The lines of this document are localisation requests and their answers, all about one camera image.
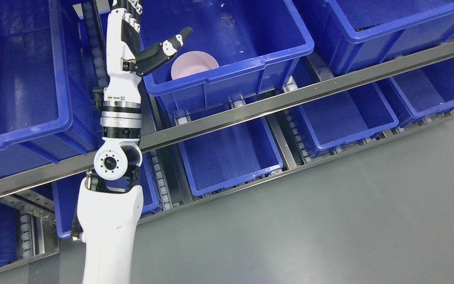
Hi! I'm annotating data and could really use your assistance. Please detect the upper right blue bin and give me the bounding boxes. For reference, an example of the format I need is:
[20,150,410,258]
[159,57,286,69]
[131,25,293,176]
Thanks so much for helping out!
[292,0,454,77]

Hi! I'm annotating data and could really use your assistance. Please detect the lower middle blue bin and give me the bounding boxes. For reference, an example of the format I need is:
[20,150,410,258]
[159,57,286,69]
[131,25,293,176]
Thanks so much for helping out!
[178,118,284,196]

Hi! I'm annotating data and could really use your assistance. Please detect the steel shelf rack frame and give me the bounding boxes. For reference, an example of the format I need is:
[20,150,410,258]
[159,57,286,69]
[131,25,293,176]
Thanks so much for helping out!
[0,41,454,224]

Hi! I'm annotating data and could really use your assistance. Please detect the upper middle blue bin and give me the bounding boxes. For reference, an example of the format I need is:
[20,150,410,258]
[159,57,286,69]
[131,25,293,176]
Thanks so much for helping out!
[141,0,314,118]

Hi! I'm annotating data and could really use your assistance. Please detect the lower left blue bin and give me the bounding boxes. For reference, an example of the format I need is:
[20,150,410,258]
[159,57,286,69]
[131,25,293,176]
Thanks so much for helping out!
[52,151,171,239]

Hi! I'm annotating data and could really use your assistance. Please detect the pink bowl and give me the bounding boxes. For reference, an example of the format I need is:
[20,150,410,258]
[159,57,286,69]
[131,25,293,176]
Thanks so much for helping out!
[171,50,219,80]

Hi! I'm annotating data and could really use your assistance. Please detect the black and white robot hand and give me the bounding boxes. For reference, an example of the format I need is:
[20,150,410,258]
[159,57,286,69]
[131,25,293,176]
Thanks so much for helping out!
[106,0,193,77]

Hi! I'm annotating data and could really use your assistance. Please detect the upper left blue bin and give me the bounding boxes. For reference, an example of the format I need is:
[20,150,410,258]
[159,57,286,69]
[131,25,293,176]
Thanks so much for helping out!
[0,0,100,179]

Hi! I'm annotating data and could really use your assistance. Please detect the lower far right blue bin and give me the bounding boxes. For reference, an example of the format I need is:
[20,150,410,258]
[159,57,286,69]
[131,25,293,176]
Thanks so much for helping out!
[377,58,454,128]

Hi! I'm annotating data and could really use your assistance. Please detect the blue bin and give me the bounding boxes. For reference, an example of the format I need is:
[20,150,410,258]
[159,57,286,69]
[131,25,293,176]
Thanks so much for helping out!
[141,0,314,118]
[377,58,454,128]
[292,0,454,77]
[0,0,100,179]
[52,151,171,239]
[178,118,284,196]
[289,83,399,157]

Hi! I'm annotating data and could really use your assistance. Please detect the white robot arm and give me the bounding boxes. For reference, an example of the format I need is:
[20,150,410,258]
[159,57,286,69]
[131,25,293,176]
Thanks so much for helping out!
[77,71,143,284]

